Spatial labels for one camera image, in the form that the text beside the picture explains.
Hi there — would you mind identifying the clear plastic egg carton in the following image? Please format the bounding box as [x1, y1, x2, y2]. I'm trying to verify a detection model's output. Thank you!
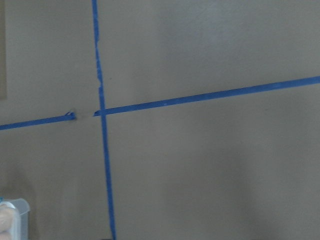
[0, 197, 30, 240]

